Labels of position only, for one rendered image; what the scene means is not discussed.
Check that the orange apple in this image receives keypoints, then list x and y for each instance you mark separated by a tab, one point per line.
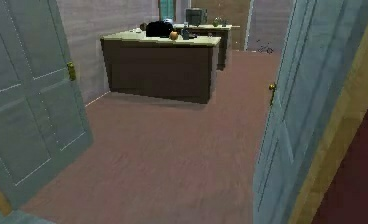
173	35

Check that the teal window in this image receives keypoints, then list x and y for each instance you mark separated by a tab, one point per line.
167	9

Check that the small white dish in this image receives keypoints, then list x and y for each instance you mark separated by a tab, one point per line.
137	30

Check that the grey blue bottle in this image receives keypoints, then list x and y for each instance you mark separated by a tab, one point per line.
185	32

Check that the black pan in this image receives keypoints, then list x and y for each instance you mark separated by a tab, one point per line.
159	29

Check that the brown round ball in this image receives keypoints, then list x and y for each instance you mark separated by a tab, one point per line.
143	26

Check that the grey coffee machine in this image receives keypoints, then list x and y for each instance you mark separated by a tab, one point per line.
195	16

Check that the green round vase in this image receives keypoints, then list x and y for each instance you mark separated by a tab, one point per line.
215	22

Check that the dark brown kitchen counter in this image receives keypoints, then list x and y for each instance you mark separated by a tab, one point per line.
222	43
162	66

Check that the pale blue room door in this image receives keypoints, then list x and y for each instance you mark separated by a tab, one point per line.
302	126
28	100

